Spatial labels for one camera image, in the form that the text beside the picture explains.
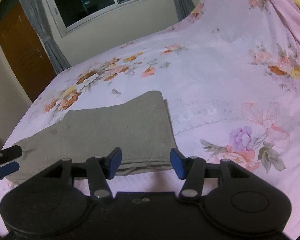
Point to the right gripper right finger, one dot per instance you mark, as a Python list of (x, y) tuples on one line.
[(192, 171)]

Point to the grey pants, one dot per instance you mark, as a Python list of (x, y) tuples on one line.
[(140, 127)]

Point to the left grey curtain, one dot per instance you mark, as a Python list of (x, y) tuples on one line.
[(34, 10)]

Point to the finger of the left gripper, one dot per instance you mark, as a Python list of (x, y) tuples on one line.
[(9, 154), (8, 169)]

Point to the pink floral bed sheet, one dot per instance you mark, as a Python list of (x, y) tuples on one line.
[(230, 75)]

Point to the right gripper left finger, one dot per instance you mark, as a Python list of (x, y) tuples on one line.
[(99, 170)]

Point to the brown wooden door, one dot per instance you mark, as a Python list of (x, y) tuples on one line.
[(24, 50)]

